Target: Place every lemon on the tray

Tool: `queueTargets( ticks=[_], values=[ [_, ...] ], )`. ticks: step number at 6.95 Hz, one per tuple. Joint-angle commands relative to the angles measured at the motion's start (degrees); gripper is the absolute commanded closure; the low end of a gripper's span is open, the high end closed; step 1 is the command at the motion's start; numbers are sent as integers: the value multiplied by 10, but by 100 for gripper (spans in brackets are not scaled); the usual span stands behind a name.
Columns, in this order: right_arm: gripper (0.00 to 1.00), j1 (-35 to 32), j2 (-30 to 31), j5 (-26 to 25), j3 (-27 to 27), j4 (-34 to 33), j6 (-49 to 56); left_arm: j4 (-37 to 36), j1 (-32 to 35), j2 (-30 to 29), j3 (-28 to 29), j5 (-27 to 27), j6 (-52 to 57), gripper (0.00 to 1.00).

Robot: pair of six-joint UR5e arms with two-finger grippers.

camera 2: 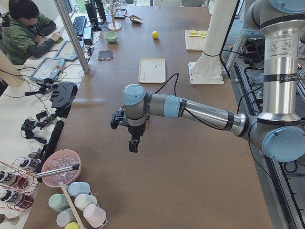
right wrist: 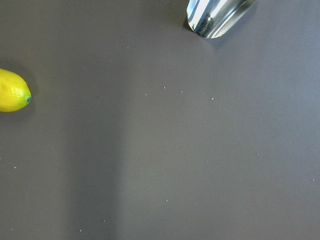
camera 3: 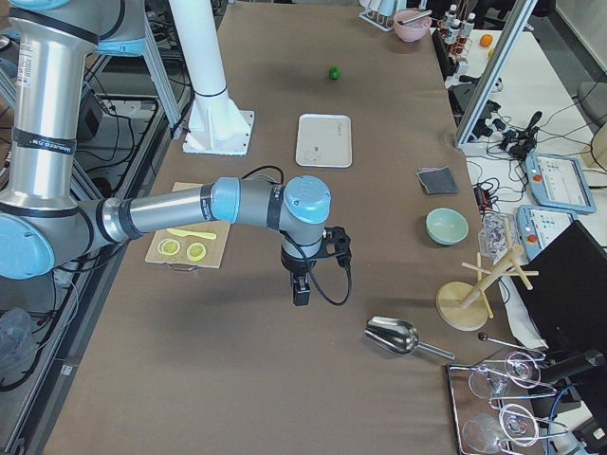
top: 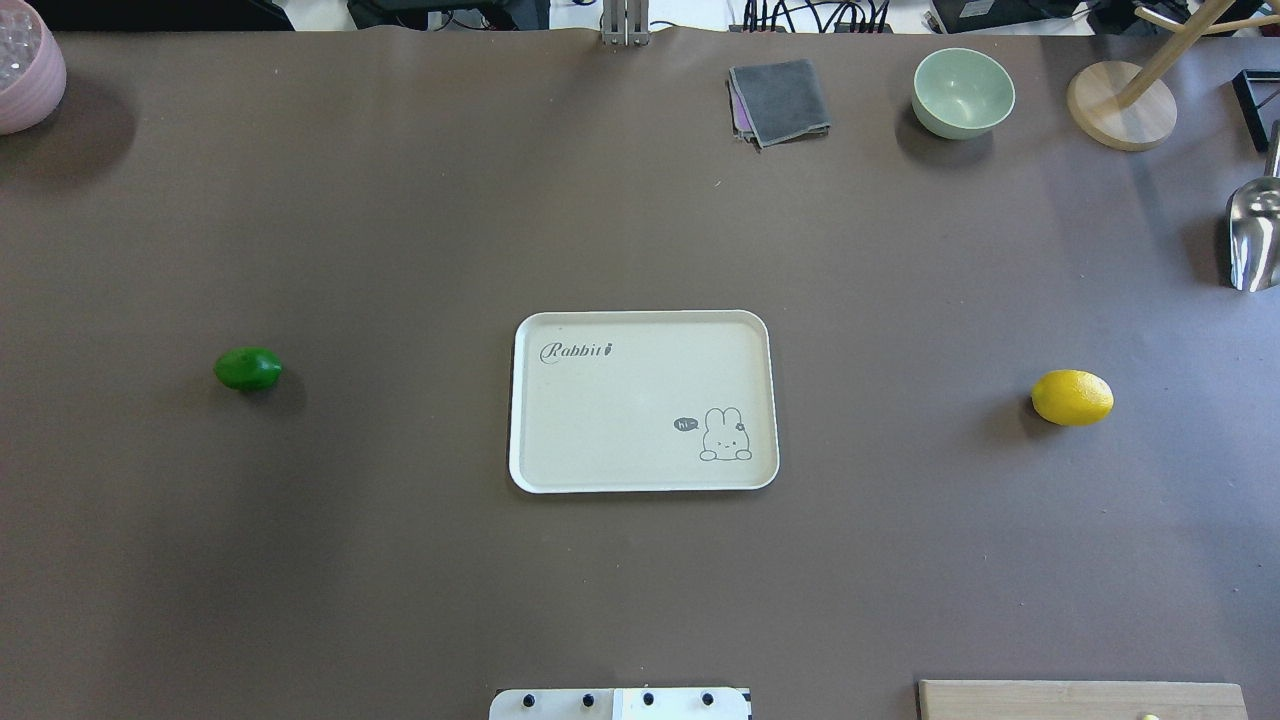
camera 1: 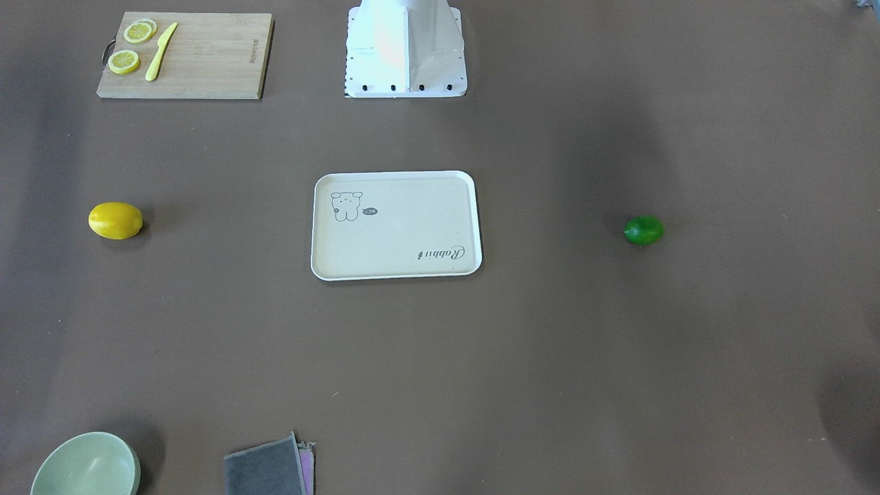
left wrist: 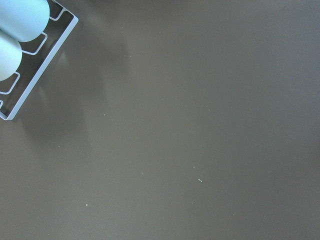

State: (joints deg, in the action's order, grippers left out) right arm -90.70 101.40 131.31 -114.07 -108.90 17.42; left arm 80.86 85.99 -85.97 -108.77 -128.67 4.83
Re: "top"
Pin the cream rabbit tray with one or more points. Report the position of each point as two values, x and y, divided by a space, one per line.
643 401

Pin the green lime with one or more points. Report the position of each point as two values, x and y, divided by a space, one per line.
248 368

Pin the mint green bowl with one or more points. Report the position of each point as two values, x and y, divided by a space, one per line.
959 93

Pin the metal scoop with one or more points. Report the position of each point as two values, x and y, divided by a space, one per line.
1253 226

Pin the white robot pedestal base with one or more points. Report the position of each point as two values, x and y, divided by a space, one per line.
682 702

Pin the wooden mug tree stand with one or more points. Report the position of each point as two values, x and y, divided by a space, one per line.
1129 108

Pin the yellow lemon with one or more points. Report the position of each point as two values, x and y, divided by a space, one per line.
1072 398

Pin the grey folded cloth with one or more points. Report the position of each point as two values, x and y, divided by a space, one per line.
777 103

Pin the wooden cutting board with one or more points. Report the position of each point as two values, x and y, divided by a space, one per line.
1006 699

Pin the black glass rack tray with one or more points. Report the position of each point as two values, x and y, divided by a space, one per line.
1253 89

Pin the pink bowl with ice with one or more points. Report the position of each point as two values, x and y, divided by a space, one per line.
34 71

